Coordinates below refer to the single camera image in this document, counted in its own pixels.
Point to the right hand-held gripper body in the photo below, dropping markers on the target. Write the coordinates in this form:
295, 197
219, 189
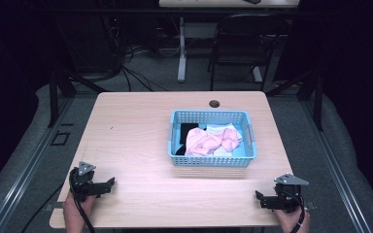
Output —
286, 195

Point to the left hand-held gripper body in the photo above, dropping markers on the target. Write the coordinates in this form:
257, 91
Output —
83, 184

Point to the person's right hand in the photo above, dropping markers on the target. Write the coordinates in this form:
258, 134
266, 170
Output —
288, 221

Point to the person's left hand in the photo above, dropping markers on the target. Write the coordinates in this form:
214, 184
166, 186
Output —
74, 213

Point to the light blue plastic basket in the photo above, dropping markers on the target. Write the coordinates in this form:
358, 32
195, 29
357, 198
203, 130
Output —
178, 158

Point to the pink cloth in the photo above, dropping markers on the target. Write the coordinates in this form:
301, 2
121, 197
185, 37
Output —
207, 142

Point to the white cloth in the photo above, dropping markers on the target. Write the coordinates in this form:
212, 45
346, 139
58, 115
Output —
218, 129

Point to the black metal stand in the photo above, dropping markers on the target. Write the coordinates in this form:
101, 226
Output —
53, 97
318, 100

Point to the black cloth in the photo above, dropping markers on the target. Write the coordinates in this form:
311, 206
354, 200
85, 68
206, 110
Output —
187, 129

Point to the white-legged desk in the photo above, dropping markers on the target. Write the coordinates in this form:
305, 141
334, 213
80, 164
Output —
182, 48

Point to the black folding chair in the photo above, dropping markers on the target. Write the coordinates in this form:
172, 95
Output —
244, 39

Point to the aluminium rail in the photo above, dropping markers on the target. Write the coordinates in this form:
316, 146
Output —
26, 174
336, 174

